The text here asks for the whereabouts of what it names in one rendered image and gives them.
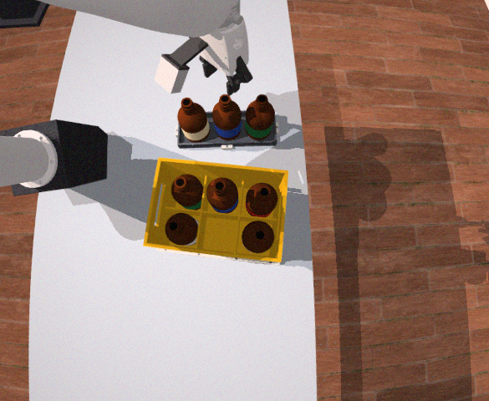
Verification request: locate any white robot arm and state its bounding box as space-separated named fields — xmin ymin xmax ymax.
xmin=0 ymin=0 xmax=243 ymax=188

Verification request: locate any brown bottle with cream label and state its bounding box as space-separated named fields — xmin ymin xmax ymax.
xmin=177 ymin=98 xmax=210 ymax=143

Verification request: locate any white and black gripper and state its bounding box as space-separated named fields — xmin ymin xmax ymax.
xmin=199 ymin=19 xmax=253 ymax=96

